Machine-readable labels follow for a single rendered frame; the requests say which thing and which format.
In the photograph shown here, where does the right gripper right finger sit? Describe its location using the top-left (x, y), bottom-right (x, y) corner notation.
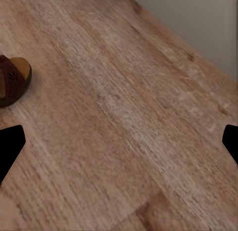
top-left (222, 125), bottom-right (238, 164)

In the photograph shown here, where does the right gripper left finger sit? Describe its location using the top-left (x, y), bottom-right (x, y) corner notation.
top-left (0, 125), bottom-right (26, 184)

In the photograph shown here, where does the sandal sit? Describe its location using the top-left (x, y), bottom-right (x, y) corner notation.
top-left (0, 55), bottom-right (32, 108)

